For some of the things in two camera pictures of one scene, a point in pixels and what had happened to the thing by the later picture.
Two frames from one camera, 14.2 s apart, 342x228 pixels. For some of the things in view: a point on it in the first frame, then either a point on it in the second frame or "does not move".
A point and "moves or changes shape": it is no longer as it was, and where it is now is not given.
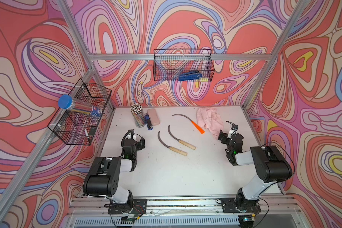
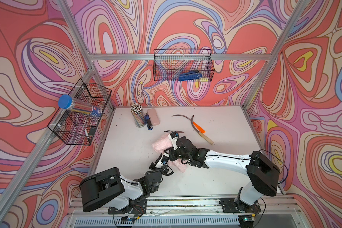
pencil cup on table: [138, 115] does not move
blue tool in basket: [193, 75] does not move
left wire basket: [73, 126] does not move
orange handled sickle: [199, 128] does not move
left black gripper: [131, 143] → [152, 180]
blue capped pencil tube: [66, 101] does not move
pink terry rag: [210, 118] → [164, 143]
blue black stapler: [148, 122] does not move
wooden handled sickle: [183, 142] moves or changes shape
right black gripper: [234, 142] → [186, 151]
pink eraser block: [153, 117] does not move
